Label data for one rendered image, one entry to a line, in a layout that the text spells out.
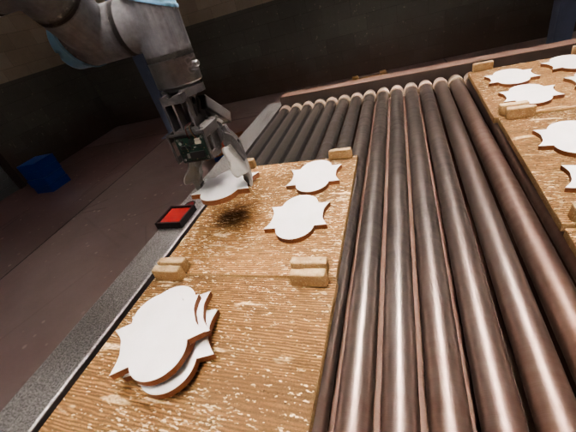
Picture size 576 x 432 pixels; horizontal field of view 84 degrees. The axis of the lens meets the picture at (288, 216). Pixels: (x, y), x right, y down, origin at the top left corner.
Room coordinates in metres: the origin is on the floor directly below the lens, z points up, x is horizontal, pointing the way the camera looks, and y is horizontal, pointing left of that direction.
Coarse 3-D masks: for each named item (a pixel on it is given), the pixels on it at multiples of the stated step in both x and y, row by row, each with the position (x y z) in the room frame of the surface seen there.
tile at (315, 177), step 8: (320, 160) 0.73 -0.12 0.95; (304, 168) 0.71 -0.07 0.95; (312, 168) 0.70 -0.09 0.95; (320, 168) 0.69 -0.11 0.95; (328, 168) 0.68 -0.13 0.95; (336, 168) 0.67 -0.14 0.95; (296, 176) 0.69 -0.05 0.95; (304, 176) 0.68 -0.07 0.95; (312, 176) 0.66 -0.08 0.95; (320, 176) 0.65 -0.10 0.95; (328, 176) 0.64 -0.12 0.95; (336, 176) 0.65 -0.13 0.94; (288, 184) 0.66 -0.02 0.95; (296, 184) 0.65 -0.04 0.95; (304, 184) 0.64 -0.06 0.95; (312, 184) 0.63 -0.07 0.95; (320, 184) 0.62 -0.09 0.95; (328, 184) 0.62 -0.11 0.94; (304, 192) 0.61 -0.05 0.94; (312, 192) 0.60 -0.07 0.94; (320, 192) 0.60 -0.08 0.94
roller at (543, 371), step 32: (448, 96) 0.96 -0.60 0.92; (448, 128) 0.77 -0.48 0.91; (480, 192) 0.46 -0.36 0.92; (480, 224) 0.39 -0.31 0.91; (512, 256) 0.30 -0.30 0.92; (512, 288) 0.25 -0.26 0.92; (512, 320) 0.22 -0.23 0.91; (544, 352) 0.17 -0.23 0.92; (544, 384) 0.14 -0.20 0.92; (544, 416) 0.11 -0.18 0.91
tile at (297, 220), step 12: (288, 204) 0.58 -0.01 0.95; (300, 204) 0.56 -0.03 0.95; (312, 204) 0.55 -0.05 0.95; (324, 204) 0.54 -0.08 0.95; (276, 216) 0.54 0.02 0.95; (288, 216) 0.53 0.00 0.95; (300, 216) 0.52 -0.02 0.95; (312, 216) 0.51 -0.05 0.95; (264, 228) 0.52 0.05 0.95; (276, 228) 0.50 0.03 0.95; (288, 228) 0.49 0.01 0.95; (300, 228) 0.48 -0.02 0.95; (312, 228) 0.47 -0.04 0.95; (324, 228) 0.47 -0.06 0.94; (288, 240) 0.46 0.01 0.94; (300, 240) 0.46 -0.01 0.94
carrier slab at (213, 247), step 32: (352, 160) 0.70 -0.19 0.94; (256, 192) 0.69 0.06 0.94; (288, 192) 0.64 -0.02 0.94; (352, 192) 0.59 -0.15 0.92; (224, 224) 0.59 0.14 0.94; (256, 224) 0.56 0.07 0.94; (192, 256) 0.51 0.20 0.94; (224, 256) 0.48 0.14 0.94; (256, 256) 0.45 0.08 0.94; (288, 256) 0.43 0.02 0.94
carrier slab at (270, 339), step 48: (192, 288) 0.42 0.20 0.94; (240, 288) 0.39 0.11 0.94; (288, 288) 0.36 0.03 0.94; (336, 288) 0.33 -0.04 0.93; (240, 336) 0.30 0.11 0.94; (288, 336) 0.27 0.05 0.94; (96, 384) 0.29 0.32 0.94; (192, 384) 0.25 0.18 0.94; (240, 384) 0.23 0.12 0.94; (288, 384) 0.21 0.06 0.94
